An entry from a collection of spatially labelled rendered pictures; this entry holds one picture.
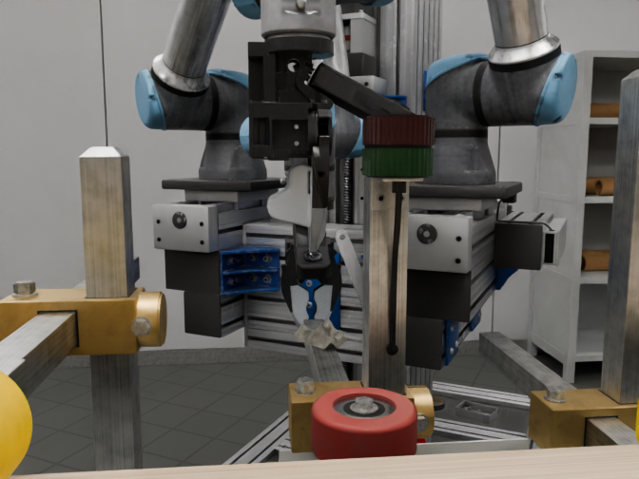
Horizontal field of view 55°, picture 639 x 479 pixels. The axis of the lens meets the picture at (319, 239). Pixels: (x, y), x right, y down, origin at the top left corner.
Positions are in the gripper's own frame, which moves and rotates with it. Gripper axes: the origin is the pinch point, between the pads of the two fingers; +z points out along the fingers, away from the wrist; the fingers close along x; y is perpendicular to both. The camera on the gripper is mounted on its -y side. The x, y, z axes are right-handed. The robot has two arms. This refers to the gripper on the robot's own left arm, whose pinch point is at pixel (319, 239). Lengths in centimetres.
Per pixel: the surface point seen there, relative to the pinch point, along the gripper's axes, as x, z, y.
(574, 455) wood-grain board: 27.9, 10.5, -13.8
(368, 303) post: 9.2, 4.7, -3.6
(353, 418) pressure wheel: 22.3, 9.9, -0.1
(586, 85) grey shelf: -206, -39, -141
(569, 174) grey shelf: -215, 1, -141
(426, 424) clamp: 10.9, 15.9, -8.8
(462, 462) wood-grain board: 28.0, 10.5, -6.3
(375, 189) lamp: 9.9, -5.8, -4.0
